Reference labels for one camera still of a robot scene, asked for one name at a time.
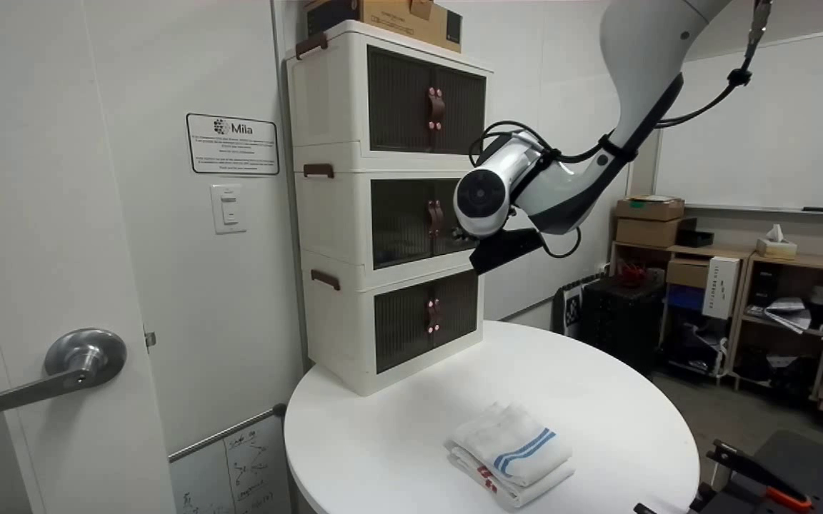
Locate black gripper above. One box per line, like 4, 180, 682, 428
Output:
469, 224, 549, 280

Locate white stackable cupboard unit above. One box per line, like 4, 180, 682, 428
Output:
284, 20, 496, 180
299, 249, 487, 397
291, 154, 491, 287

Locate white room door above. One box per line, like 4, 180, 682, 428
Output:
0, 0, 177, 514

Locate black crate with tag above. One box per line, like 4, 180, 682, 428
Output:
551, 273, 606, 337

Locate plain cardboard box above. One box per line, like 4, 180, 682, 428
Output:
613, 216, 684, 251

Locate flat cardboard box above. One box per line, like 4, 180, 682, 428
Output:
613, 193, 690, 224

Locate blue item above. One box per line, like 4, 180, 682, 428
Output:
667, 283, 709, 317

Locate small black box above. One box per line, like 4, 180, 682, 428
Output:
676, 216, 717, 251

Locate folded white towel blue stripes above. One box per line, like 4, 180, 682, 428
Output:
444, 398, 579, 510

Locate white upright box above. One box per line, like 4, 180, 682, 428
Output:
702, 253, 743, 321

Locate brown cardboard box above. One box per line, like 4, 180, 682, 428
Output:
296, 0, 464, 53

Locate tissue box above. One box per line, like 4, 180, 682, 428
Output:
752, 223, 802, 260

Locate wooden shelf unit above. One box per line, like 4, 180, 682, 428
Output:
610, 239, 823, 426

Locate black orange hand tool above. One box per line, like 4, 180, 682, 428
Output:
707, 437, 820, 514

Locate black platform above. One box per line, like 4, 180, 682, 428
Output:
714, 428, 823, 514

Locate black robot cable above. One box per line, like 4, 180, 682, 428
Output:
466, 0, 779, 261

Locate white light switch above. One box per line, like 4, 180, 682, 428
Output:
210, 180, 249, 236

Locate large wall whiteboard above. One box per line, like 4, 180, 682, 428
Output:
653, 22, 823, 219

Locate white wall sign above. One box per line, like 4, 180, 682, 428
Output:
184, 110, 284, 177

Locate silver door lever handle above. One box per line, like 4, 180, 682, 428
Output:
0, 326, 131, 416

